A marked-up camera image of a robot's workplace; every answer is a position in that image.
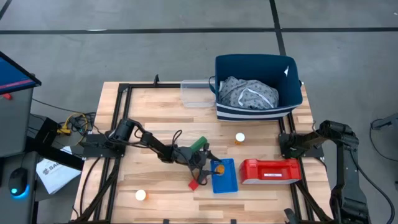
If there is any grey patterned cloth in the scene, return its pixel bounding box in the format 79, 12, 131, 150
218, 76, 280, 110

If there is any blue plastic basket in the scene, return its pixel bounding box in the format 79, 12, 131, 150
210, 158, 239, 194

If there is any black computer mouse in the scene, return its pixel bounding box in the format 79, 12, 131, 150
8, 167, 29, 197

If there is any black metal stand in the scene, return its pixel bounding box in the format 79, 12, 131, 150
26, 114, 85, 171

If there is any grey cabinet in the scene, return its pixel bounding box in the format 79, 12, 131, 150
0, 88, 34, 158

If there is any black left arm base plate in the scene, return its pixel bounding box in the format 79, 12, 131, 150
82, 133, 125, 159

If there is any yellow cable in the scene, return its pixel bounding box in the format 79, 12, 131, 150
57, 112, 90, 135

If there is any grey floor object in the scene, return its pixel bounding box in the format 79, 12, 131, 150
369, 112, 398, 131

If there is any thin black cable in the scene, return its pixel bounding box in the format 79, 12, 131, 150
32, 98, 96, 115

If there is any clear plastic container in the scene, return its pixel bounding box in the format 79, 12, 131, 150
180, 79, 216, 108

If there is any navy white striped fabric bin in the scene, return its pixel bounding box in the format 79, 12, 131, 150
208, 54, 304, 123

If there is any white printed paper sheet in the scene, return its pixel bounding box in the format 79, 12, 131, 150
35, 146, 82, 195

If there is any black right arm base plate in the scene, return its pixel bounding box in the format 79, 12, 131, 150
279, 133, 324, 159

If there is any red first aid case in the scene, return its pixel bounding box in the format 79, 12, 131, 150
239, 158, 302, 185

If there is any black floor cable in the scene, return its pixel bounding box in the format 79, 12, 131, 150
368, 118, 398, 163

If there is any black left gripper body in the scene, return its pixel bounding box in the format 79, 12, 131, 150
174, 144, 210, 175

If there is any green bandage roll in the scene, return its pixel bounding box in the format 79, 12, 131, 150
190, 136, 208, 154

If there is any blue screen monitor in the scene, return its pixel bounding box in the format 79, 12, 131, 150
0, 51, 42, 95

